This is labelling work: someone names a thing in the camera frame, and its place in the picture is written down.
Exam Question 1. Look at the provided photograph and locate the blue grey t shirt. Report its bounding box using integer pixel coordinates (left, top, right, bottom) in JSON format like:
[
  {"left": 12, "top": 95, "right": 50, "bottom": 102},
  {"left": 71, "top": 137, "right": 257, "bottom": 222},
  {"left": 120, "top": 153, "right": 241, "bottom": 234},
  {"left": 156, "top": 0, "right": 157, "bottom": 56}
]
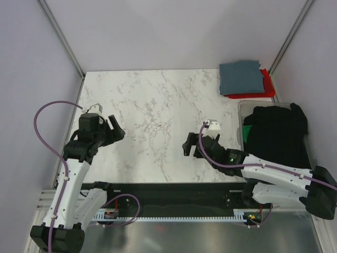
[{"left": 219, "top": 60, "right": 264, "bottom": 95}]

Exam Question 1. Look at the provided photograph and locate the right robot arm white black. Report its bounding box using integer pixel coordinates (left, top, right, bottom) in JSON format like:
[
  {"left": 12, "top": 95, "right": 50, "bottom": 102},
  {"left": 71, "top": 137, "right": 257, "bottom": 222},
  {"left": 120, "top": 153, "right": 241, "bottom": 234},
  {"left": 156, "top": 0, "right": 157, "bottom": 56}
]
[{"left": 182, "top": 132, "right": 336, "bottom": 220}]

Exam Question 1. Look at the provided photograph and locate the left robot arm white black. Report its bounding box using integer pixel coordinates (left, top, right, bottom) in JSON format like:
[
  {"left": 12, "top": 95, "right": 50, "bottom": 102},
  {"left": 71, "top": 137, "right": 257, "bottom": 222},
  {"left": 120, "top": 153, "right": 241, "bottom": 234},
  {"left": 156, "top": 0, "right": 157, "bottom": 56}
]
[{"left": 30, "top": 113, "right": 125, "bottom": 252}]

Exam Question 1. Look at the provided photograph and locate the green t shirt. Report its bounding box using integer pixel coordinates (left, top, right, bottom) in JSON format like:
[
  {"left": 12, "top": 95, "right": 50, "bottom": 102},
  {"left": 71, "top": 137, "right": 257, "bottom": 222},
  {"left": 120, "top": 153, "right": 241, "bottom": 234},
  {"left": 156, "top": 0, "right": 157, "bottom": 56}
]
[{"left": 242, "top": 125, "right": 252, "bottom": 143}]

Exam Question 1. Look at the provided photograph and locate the clear plastic bin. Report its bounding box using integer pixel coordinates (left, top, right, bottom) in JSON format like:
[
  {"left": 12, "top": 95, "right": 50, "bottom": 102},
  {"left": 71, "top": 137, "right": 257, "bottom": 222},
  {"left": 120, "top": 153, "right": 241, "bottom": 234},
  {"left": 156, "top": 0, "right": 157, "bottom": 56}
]
[{"left": 236, "top": 99, "right": 320, "bottom": 172}]

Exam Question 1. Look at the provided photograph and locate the black t shirt pile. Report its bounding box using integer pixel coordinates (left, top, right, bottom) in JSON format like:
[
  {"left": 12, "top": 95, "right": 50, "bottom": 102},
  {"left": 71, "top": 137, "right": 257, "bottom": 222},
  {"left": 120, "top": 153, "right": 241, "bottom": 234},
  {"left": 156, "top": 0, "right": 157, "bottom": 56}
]
[{"left": 242, "top": 102, "right": 316, "bottom": 169}]

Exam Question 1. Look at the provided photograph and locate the folded red t shirt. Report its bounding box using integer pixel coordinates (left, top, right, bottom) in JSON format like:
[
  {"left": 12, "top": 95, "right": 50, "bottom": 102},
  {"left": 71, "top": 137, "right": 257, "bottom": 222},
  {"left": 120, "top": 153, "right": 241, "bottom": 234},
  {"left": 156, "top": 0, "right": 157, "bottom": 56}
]
[{"left": 225, "top": 69, "right": 276, "bottom": 99}]

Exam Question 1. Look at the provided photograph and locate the aluminium extrusion rails left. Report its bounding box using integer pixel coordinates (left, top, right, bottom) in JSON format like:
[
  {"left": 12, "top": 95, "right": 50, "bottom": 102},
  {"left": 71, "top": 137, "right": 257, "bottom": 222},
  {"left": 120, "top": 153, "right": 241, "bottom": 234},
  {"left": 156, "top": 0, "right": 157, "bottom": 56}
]
[{"left": 36, "top": 189, "right": 56, "bottom": 210}]

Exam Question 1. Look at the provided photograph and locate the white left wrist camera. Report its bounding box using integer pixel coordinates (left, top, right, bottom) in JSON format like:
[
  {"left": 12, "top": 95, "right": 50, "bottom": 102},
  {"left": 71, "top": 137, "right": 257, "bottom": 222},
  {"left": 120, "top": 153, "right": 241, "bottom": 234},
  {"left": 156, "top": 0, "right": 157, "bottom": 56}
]
[{"left": 81, "top": 103, "right": 105, "bottom": 124}]

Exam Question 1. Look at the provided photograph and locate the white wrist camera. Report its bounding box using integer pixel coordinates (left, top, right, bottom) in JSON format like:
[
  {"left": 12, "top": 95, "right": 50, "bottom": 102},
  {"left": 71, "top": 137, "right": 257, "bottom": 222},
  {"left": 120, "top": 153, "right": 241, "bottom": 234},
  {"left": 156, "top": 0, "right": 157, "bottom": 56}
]
[
  {"left": 81, "top": 103, "right": 105, "bottom": 124},
  {"left": 203, "top": 120, "right": 221, "bottom": 139}
]

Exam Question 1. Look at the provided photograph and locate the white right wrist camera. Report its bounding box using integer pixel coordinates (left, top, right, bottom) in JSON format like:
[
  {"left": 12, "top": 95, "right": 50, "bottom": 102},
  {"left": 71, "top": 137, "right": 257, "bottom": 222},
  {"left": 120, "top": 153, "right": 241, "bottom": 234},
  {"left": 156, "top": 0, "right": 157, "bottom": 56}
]
[{"left": 203, "top": 120, "right": 221, "bottom": 139}]

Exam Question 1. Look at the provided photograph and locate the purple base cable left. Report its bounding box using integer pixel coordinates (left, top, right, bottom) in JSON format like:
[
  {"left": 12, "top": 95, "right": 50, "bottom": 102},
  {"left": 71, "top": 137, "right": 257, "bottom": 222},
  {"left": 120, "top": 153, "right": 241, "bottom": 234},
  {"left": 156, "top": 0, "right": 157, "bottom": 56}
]
[{"left": 96, "top": 194, "right": 141, "bottom": 229}]

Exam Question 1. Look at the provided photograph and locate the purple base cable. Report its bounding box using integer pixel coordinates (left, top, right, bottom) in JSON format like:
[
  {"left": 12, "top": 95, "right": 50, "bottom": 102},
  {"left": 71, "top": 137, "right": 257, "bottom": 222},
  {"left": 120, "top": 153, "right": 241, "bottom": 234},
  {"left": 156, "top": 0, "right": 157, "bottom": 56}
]
[
  {"left": 243, "top": 204, "right": 273, "bottom": 229},
  {"left": 96, "top": 194, "right": 141, "bottom": 229}
]

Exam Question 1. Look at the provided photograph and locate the black mounting base rail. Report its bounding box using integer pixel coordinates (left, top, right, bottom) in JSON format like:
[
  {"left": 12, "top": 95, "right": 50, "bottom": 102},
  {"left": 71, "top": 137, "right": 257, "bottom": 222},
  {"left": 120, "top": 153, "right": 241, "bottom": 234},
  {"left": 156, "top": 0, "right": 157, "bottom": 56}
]
[{"left": 81, "top": 181, "right": 261, "bottom": 217}]

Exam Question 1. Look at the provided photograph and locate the white slotted cable duct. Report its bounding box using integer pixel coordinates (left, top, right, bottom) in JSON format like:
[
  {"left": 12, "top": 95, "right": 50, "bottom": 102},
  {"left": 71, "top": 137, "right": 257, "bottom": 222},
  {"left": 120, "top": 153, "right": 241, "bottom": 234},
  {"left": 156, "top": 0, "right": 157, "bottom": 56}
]
[{"left": 92, "top": 209, "right": 247, "bottom": 222}]

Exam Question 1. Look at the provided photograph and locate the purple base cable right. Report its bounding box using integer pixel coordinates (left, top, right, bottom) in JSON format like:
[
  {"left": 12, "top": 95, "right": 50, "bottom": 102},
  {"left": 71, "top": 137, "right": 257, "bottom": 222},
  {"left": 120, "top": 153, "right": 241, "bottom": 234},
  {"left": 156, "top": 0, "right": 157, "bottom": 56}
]
[{"left": 243, "top": 204, "right": 273, "bottom": 229}]

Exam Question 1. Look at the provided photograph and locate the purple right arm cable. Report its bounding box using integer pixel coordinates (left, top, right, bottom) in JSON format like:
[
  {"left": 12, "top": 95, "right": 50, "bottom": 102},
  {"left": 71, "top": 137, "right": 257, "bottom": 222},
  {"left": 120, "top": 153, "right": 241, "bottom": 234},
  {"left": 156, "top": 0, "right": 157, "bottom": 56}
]
[{"left": 197, "top": 121, "right": 337, "bottom": 192}]

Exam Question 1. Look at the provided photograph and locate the left aluminium frame post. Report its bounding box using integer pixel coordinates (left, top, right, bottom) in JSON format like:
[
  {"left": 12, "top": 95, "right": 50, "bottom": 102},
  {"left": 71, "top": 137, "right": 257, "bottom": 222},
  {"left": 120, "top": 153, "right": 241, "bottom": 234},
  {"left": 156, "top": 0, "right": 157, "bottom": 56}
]
[{"left": 36, "top": 0, "right": 85, "bottom": 80}]

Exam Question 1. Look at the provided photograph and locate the aluminium frame post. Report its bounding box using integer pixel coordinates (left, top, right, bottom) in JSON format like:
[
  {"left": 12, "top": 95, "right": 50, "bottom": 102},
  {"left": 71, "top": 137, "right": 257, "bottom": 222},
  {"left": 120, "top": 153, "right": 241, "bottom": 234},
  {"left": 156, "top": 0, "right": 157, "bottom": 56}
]
[
  {"left": 36, "top": 0, "right": 85, "bottom": 80},
  {"left": 269, "top": 0, "right": 316, "bottom": 75}
]

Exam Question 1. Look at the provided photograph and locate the right aluminium frame post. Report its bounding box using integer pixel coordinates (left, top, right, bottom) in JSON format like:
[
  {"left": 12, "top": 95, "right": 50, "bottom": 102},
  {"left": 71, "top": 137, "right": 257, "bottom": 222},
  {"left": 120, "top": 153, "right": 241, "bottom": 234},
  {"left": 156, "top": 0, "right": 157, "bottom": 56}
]
[{"left": 269, "top": 0, "right": 316, "bottom": 75}]

